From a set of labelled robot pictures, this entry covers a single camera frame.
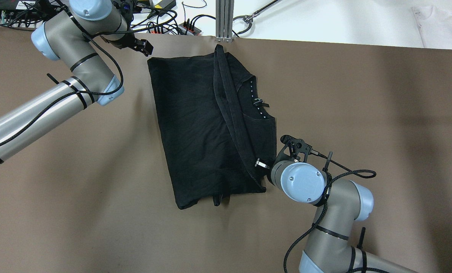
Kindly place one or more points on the black laptop charger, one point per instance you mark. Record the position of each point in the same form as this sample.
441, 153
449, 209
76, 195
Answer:
163, 6

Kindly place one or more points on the grey power strip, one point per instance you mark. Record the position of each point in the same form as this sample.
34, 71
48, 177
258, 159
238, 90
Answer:
172, 29

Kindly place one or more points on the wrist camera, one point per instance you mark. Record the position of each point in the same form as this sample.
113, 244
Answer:
125, 7
295, 150

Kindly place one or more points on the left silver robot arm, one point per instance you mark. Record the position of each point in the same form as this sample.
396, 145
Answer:
69, 37

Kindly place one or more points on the aluminium frame post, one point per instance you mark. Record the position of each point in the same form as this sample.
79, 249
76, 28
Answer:
224, 20

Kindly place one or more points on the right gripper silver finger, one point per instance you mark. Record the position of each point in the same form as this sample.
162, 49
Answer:
262, 164

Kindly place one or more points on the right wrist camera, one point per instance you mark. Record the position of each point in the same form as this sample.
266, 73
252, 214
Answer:
295, 150

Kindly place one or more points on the black graphic t-shirt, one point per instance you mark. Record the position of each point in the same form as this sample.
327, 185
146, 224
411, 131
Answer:
213, 126

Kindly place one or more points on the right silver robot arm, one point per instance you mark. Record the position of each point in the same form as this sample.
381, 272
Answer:
339, 205

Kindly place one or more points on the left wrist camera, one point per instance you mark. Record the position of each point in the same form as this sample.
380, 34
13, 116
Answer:
125, 7

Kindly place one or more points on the black network switch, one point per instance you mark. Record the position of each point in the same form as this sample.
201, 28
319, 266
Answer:
19, 14

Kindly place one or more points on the metal grabber tool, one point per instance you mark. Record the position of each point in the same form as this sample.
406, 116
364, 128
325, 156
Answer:
249, 18

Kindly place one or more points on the white folded garment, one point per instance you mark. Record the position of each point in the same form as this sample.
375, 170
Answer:
434, 26

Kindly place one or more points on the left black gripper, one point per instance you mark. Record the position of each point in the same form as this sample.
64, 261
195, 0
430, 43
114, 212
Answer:
124, 39

